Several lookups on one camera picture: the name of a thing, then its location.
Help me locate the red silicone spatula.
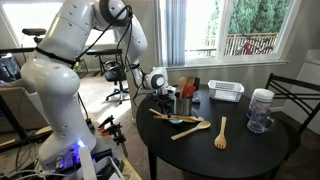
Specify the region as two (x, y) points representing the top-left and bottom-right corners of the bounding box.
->
(182, 84), (198, 100)

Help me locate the large wooden spoon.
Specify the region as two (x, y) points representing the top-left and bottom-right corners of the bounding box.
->
(170, 120), (212, 141)

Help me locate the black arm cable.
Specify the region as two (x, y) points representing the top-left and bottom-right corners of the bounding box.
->
(71, 4), (151, 108)

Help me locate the clear glass mug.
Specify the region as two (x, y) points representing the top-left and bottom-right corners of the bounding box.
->
(246, 108), (277, 135)

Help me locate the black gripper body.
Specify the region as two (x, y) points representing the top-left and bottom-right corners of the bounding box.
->
(150, 91), (176, 108)

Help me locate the white plastic basket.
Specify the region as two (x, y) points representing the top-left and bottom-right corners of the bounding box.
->
(207, 79), (245, 103)

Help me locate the wooden spork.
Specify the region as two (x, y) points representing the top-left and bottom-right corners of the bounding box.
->
(214, 116), (228, 150)

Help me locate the black desk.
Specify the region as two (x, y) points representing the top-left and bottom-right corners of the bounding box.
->
(85, 48), (124, 77)

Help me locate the orange handled bar clamp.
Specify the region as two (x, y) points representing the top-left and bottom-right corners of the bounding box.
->
(97, 114), (116, 132)
(101, 122), (130, 159)

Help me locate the balcony railing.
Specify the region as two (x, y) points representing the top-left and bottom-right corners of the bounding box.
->
(199, 32), (279, 57)

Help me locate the small wooden spoon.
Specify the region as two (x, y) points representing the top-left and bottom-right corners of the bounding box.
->
(171, 113), (205, 122)

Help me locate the blue grey curtain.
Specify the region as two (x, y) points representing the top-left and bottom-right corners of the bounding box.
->
(165, 0), (188, 67)

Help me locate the white framed window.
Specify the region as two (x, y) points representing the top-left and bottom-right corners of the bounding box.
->
(151, 0), (303, 73)

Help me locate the black office chair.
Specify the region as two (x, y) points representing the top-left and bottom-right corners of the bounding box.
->
(104, 60), (130, 105)

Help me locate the wooden turner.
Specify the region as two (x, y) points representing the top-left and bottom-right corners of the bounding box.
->
(185, 75), (196, 90)

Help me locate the blue cloth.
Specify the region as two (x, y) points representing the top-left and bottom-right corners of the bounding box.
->
(190, 90), (204, 105)

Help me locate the red bicycle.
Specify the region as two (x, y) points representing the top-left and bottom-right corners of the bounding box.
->
(234, 34), (275, 56)

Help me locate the black padded armrest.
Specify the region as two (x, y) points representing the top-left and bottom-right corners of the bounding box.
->
(21, 28), (48, 44)

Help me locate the wooden spoon with long handle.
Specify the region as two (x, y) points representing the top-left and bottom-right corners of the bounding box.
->
(178, 76), (188, 100)

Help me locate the wipes canister with white lid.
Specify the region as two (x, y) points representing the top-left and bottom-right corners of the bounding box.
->
(245, 88), (275, 120)

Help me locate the round black table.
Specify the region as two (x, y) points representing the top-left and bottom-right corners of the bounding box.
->
(135, 84), (301, 180)

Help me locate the silver metal cup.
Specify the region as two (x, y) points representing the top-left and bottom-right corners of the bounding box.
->
(173, 92), (193, 117)

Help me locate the black metal chair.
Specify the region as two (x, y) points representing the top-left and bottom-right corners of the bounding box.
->
(264, 72), (320, 136)

